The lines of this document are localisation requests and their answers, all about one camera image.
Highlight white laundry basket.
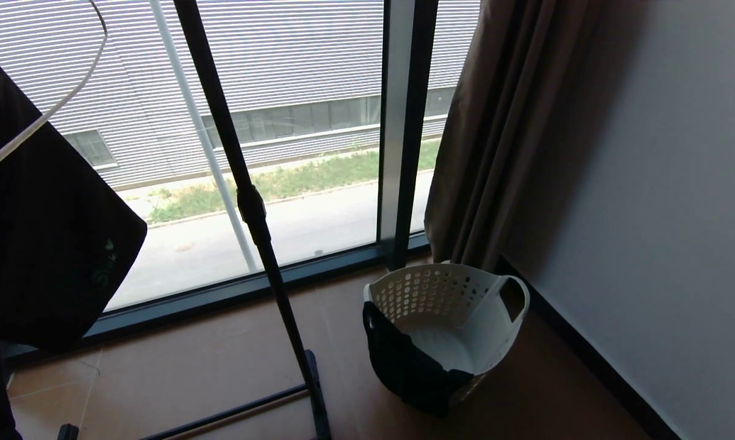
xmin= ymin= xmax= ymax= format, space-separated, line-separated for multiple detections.
xmin=362 ymin=262 xmax=532 ymax=411

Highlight black clothes rack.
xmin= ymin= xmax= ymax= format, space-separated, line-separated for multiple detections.
xmin=56 ymin=0 xmax=332 ymax=440

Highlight pink clothes hanger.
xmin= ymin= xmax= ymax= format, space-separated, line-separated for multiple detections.
xmin=0 ymin=0 xmax=109 ymax=183

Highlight black garment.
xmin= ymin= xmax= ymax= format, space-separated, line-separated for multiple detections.
xmin=362 ymin=301 xmax=475 ymax=418

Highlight brown curtain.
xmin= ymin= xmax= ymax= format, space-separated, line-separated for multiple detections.
xmin=424 ymin=0 xmax=601 ymax=273

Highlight black shorts with green print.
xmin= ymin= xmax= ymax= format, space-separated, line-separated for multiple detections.
xmin=0 ymin=40 xmax=148 ymax=440

